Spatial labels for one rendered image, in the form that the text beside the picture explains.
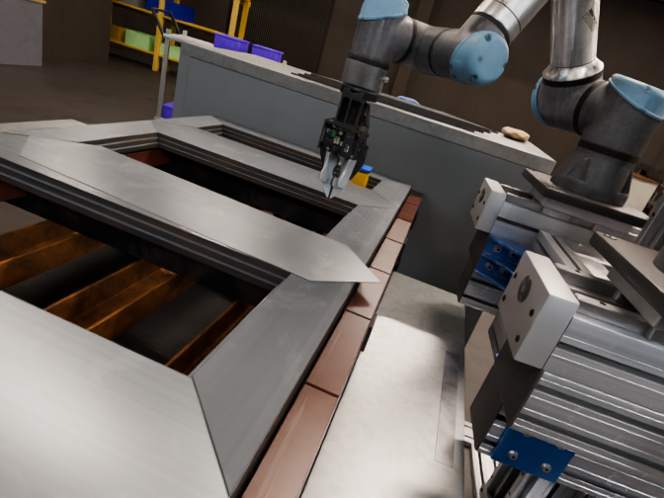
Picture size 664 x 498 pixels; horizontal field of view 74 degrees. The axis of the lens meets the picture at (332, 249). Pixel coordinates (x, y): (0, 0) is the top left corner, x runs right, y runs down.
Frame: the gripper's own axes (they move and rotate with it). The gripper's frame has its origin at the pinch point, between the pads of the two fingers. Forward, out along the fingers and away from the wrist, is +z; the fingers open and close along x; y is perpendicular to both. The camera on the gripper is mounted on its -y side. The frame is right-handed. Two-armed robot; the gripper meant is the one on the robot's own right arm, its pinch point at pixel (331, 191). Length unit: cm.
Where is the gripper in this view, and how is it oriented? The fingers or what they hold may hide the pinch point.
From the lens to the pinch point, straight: 88.7
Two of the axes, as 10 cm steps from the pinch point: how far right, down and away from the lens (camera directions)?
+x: 9.2, 3.6, -1.4
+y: -2.6, 3.2, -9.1
